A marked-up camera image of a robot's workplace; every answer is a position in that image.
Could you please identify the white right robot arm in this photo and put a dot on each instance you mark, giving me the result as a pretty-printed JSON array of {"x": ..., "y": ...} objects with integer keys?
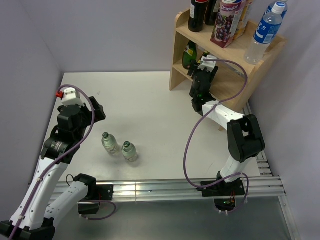
[{"x": 244, "y": 137}]

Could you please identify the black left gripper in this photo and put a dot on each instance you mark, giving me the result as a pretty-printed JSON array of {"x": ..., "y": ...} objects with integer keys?
[{"x": 99, "y": 113}]

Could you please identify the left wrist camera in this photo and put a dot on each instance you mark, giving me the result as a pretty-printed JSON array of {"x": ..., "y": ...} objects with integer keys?
[{"x": 70, "y": 96}]

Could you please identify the wooden shelf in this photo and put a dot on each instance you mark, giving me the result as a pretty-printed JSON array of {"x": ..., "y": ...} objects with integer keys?
[{"x": 235, "y": 76}]

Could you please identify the green glass bottle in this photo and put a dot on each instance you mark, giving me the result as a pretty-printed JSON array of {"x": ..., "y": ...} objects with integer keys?
[
  {"x": 205, "y": 54},
  {"x": 189, "y": 54}
]

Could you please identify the purple juice carton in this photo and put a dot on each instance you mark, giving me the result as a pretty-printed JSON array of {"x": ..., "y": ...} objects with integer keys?
[{"x": 227, "y": 20}]

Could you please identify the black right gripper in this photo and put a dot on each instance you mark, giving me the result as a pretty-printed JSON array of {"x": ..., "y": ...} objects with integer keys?
[{"x": 192, "y": 69}]

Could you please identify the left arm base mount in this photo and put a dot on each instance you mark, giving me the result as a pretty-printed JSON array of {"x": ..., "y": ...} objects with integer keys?
[{"x": 96, "y": 209}]

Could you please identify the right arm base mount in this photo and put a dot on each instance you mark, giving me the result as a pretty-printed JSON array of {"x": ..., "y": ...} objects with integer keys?
[{"x": 224, "y": 194}]

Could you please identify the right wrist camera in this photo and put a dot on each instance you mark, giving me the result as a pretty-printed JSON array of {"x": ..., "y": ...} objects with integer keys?
[{"x": 207, "y": 63}]

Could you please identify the orange juice carton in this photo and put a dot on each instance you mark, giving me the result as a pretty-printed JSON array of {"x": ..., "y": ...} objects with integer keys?
[{"x": 244, "y": 19}]

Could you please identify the aluminium mounting rail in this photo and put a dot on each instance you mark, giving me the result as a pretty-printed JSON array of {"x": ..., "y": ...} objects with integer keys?
[{"x": 160, "y": 134}]

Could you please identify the clear glass bottle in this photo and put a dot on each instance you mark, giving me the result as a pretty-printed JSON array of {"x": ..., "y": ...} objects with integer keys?
[
  {"x": 110, "y": 143},
  {"x": 129, "y": 151}
]

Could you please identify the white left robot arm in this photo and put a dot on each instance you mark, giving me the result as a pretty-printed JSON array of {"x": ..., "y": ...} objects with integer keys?
[{"x": 35, "y": 218}]

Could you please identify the cola glass bottle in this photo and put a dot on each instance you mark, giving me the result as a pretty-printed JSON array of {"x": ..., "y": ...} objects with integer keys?
[
  {"x": 211, "y": 13},
  {"x": 197, "y": 14}
]

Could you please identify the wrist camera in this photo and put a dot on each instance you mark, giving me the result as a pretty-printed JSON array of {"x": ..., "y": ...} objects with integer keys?
[
  {"x": 70, "y": 96},
  {"x": 207, "y": 63}
]

